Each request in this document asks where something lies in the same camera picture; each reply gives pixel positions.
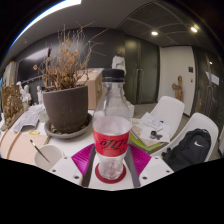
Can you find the thin brush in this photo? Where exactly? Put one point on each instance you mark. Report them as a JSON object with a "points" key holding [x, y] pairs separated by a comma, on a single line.
{"points": [[40, 151]]}

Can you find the white chair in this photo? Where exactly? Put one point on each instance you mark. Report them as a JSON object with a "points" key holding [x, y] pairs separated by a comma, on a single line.
{"points": [[170, 110], [200, 121]]}

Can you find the dried plant in grey pot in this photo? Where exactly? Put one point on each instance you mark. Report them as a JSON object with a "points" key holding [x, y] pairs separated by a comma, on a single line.
{"points": [[66, 110]]}

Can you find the small white cup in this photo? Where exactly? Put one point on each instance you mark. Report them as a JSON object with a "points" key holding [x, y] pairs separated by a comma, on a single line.
{"points": [[43, 116]]}

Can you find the black backpack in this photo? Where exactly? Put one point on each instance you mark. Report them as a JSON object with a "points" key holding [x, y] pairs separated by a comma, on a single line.
{"points": [[190, 150]]}

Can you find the grey folded paper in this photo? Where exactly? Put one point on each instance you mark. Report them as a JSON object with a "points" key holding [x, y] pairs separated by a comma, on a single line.
{"points": [[28, 118]]}

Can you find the clear red-labelled drink bottle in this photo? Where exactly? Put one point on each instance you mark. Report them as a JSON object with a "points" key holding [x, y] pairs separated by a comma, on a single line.
{"points": [[111, 140]]}

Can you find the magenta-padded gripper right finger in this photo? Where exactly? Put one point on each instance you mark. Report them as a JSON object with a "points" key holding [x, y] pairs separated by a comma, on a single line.
{"points": [[156, 168]]}

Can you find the white plaster bust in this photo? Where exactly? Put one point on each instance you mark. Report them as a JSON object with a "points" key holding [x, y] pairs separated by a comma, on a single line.
{"points": [[26, 94]]}

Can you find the dark wall blackboard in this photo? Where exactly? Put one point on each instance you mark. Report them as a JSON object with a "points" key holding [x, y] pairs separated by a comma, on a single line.
{"points": [[31, 65]]}

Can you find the white mug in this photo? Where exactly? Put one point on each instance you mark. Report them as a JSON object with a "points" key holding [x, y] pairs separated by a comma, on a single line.
{"points": [[55, 153]]}

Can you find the cardboard box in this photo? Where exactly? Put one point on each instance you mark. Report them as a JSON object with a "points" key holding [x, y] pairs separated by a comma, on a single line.
{"points": [[95, 90]]}

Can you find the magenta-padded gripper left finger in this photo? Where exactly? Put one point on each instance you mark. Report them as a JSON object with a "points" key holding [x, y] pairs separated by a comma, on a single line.
{"points": [[63, 168]]}

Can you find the tall white plaster statue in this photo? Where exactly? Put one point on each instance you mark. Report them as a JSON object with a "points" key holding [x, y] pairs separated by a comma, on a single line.
{"points": [[119, 63]]}

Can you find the yellow tag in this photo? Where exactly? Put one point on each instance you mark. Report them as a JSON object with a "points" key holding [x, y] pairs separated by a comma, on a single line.
{"points": [[34, 132]]}

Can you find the white papers stack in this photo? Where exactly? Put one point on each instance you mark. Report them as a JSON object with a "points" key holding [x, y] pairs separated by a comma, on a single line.
{"points": [[150, 128]]}

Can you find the green folder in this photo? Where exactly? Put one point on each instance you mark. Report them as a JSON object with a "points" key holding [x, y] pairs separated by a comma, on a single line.
{"points": [[143, 144]]}

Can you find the small white plaster figure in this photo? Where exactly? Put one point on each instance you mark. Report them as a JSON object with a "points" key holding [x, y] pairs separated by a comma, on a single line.
{"points": [[39, 94]]}

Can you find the light wooden board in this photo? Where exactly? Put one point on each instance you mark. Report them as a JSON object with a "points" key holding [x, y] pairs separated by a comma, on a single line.
{"points": [[20, 146]]}

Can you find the round ceiling light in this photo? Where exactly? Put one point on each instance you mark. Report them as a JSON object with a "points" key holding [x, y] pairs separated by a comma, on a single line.
{"points": [[154, 33], [194, 29]]}

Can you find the wooden figure statue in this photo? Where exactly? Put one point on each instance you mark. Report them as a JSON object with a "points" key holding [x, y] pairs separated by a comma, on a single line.
{"points": [[178, 88]]}

